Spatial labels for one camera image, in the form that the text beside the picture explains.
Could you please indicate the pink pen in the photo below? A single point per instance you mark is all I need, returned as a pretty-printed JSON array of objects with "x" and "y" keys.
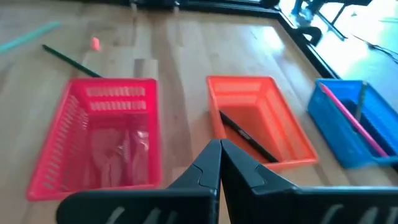
[{"x": 351, "y": 119}]

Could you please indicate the olive brown pen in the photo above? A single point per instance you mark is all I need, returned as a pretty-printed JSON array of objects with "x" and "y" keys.
[{"x": 360, "y": 101}]

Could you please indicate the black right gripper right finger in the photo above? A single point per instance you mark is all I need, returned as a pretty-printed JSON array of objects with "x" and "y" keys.
[{"x": 264, "y": 205}]

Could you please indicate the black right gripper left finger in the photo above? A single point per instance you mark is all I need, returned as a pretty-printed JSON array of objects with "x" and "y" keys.
[{"x": 186, "y": 205}]

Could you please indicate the teal pencil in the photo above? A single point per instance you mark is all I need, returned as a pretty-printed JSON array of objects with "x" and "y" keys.
[{"x": 28, "y": 36}]

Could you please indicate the dark green pencil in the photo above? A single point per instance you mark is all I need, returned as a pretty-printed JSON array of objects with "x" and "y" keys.
[{"x": 70, "y": 60}]

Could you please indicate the blue plastic bin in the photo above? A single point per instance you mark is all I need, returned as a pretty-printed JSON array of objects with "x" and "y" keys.
[{"x": 329, "y": 130}]

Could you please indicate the red plastic bin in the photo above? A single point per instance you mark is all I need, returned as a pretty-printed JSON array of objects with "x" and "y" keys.
[{"x": 62, "y": 140}]

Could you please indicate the black pencil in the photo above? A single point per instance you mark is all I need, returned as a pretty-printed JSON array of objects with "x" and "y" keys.
[{"x": 245, "y": 134}]

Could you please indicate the orange eraser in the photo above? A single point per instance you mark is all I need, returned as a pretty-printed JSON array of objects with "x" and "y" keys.
[{"x": 95, "y": 43}]

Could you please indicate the orange plastic bin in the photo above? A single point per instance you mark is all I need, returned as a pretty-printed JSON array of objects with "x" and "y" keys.
[{"x": 264, "y": 102}]

